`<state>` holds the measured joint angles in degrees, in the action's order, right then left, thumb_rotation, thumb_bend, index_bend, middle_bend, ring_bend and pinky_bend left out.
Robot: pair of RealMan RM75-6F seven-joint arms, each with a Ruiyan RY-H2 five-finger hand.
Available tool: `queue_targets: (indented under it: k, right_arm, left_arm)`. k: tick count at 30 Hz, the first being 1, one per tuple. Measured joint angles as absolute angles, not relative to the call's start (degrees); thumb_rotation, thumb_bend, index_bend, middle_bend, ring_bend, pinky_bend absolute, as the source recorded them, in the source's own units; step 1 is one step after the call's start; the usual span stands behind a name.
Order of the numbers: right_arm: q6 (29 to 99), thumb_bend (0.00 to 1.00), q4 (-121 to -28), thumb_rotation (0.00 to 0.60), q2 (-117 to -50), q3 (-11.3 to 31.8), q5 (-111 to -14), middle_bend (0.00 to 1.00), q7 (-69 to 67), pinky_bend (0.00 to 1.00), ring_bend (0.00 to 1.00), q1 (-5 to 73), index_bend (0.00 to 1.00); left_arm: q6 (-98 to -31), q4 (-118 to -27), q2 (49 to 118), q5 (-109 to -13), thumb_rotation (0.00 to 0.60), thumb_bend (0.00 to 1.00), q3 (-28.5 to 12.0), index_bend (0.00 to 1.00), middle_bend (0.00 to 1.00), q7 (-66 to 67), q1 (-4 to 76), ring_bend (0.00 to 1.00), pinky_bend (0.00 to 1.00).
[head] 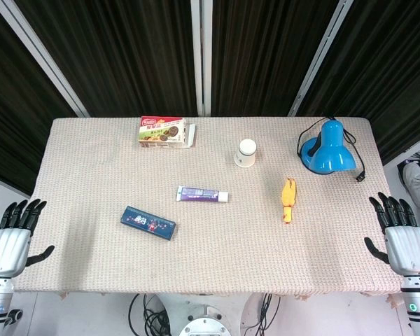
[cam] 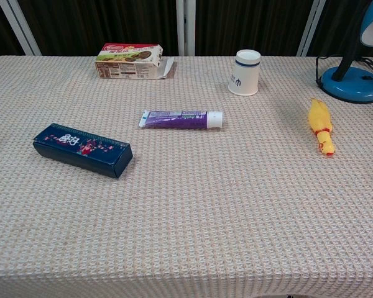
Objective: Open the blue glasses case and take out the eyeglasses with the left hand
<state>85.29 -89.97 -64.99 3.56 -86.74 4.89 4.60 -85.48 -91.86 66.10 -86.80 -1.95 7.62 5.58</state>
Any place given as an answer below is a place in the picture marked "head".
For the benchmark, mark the blue glasses case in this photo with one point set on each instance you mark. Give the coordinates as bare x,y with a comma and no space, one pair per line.
148,223

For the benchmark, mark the yellow rubber chicken toy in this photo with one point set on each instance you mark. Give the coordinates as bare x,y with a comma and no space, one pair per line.
288,199

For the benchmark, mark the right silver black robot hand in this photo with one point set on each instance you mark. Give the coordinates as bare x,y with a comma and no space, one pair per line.
406,248

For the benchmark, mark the blue desk lamp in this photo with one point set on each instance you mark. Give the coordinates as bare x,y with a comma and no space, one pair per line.
332,150

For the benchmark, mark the opened cookie carton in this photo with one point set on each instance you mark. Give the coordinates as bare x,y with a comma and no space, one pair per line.
161,133

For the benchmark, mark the dark pleated curtain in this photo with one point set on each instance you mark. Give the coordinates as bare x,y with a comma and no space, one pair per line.
126,52

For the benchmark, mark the white paper cup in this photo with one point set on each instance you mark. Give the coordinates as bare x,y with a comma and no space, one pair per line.
245,154

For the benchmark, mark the beige cloth-covered table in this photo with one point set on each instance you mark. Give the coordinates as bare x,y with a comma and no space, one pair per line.
213,252

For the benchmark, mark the grey shoe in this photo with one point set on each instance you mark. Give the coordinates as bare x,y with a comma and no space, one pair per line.
418,182

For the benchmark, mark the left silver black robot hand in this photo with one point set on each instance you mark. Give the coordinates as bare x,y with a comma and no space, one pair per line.
7,245

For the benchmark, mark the purple toothpaste tube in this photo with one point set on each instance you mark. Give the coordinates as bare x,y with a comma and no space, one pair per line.
199,194

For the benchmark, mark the white frame post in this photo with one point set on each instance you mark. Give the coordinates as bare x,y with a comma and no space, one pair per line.
318,59
202,56
45,59

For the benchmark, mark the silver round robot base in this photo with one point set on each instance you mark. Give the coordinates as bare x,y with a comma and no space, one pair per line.
204,323

